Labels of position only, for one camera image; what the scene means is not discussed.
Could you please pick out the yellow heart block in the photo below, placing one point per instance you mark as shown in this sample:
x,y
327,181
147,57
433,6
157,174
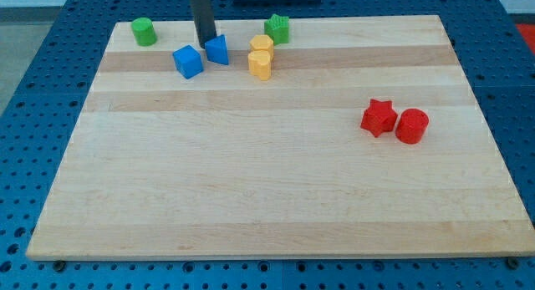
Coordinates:
x,y
259,64

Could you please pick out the yellow hexagon block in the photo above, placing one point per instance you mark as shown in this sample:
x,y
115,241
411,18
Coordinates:
x,y
262,42

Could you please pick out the light wooden board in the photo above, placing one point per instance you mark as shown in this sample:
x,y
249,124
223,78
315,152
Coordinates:
x,y
226,166

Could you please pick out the blue triangle block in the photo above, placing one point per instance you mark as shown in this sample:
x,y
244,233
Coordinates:
x,y
216,50

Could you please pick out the blue cube block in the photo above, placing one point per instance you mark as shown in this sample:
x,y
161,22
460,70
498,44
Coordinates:
x,y
188,61

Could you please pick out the green star block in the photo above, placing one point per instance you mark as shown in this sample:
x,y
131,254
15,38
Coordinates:
x,y
277,28

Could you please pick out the red star block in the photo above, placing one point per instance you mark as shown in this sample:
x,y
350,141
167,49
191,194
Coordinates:
x,y
379,117

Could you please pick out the red cylinder block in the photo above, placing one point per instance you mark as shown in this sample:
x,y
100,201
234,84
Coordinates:
x,y
412,126

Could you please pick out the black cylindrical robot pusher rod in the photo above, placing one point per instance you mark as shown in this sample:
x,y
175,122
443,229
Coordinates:
x,y
204,21

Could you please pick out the green cylinder block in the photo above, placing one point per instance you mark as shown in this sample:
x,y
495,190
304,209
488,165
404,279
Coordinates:
x,y
143,31

